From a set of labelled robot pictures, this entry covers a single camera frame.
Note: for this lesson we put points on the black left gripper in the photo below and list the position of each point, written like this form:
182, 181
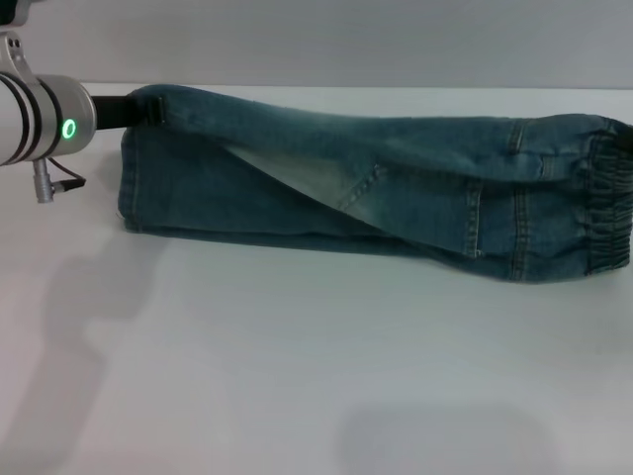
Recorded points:
116, 113

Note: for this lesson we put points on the blue denim shorts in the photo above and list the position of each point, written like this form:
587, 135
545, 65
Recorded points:
420, 198

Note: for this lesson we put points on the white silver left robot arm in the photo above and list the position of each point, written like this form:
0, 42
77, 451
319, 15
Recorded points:
34, 119

